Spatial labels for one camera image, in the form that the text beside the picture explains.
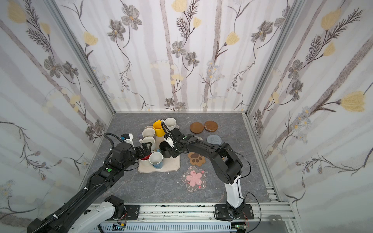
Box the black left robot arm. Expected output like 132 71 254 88
27 142 152 233

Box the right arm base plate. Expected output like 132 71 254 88
214 203 254 221

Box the blue grey woven coaster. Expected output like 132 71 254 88
207 135 222 145

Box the brown cork round coaster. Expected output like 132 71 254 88
190 122 204 134

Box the white mug red inside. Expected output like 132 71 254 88
141 155 150 161

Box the white speckled cup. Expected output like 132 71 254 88
163 117 177 131

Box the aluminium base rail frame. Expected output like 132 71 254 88
53 202 302 233

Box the aluminium corner post right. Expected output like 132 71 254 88
245 0 306 115

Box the beige serving tray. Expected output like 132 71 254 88
138 126 180 173

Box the aluminium corner post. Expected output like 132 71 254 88
43 0 116 115
245 0 306 115

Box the white mug blue handle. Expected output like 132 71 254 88
149 151 163 170

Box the yellow mug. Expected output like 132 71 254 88
153 119 165 137

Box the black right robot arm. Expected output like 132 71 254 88
164 128 246 215

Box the plain white mug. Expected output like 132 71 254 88
139 136 156 151

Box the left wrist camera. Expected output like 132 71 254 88
120 134 135 148

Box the pink flower coaster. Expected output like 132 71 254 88
181 166 207 192

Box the brown paw coaster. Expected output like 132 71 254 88
188 152 206 167

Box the black ceramic mug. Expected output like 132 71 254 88
159 141 172 158

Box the lavender mug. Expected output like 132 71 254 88
142 128 155 138

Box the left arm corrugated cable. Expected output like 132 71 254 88
29 186 91 233

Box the aluminium corner post left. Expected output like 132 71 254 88
43 0 116 115

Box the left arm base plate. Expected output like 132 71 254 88
118 205 140 221

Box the dark brown glossy coaster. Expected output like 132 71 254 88
204 120 219 132

